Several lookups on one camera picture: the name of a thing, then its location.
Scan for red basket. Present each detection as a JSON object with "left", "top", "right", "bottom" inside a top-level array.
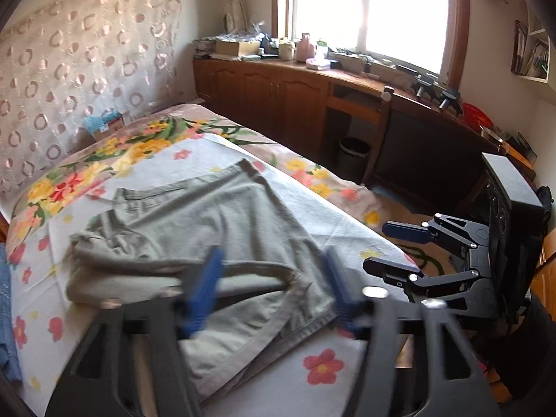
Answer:
[{"left": 461, "top": 103, "right": 495, "bottom": 129}]

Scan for wooden framed window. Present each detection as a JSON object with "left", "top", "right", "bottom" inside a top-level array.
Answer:
[{"left": 271, "top": 0, "right": 472, "bottom": 92}]

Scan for black trash bin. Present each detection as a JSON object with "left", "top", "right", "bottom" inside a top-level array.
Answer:
[{"left": 339, "top": 137, "right": 372, "bottom": 179}]

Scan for cardboard box with blue cloth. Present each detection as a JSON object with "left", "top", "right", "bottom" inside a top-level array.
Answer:
[{"left": 82, "top": 111, "right": 128, "bottom": 140}]

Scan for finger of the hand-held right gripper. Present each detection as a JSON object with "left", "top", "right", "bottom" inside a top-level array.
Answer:
[
  {"left": 362, "top": 255, "right": 498, "bottom": 319},
  {"left": 382, "top": 212, "right": 491, "bottom": 256}
]

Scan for person's right forearm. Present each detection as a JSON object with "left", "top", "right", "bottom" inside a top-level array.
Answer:
[{"left": 491, "top": 295, "right": 556, "bottom": 417}]

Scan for white wall shelf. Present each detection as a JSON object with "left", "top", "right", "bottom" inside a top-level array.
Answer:
[{"left": 510, "top": 0, "right": 552, "bottom": 83}]

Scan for pink bottle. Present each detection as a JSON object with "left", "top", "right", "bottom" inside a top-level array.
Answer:
[{"left": 295, "top": 32, "right": 316, "bottom": 62}]

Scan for wooden cabinet counter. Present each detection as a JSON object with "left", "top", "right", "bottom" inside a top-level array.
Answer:
[{"left": 192, "top": 56, "right": 539, "bottom": 209}]

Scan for circle patterned wall cloth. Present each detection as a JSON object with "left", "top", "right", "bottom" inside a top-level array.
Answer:
[{"left": 0, "top": 0, "right": 183, "bottom": 209}]

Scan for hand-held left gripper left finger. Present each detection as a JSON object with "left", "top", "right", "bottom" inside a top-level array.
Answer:
[{"left": 46, "top": 247, "right": 227, "bottom": 417}]

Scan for grey pants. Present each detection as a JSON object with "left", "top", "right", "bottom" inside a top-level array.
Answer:
[{"left": 65, "top": 158, "right": 348, "bottom": 394}]

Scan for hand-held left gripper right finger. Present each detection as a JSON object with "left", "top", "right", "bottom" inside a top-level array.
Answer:
[{"left": 324, "top": 247, "right": 501, "bottom": 417}]

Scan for open cardboard box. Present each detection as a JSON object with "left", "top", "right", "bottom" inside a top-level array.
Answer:
[{"left": 216, "top": 39, "right": 261, "bottom": 57}]

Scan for pink floral blanket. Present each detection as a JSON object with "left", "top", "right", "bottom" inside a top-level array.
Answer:
[{"left": 6, "top": 103, "right": 385, "bottom": 253}]

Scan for blue jeans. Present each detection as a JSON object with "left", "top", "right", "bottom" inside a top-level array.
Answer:
[{"left": 0, "top": 243, "right": 23, "bottom": 384}]

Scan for black clamp device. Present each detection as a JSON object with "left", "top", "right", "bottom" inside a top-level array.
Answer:
[
  {"left": 439, "top": 88, "right": 462, "bottom": 114},
  {"left": 412, "top": 74, "right": 439, "bottom": 99}
]

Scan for wooden chair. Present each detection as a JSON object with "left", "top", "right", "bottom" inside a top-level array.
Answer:
[{"left": 326, "top": 86, "right": 394, "bottom": 183}]

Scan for white flower print bed sheet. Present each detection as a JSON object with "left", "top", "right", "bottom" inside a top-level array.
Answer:
[{"left": 9, "top": 132, "right": 424, "bottom": 417}]

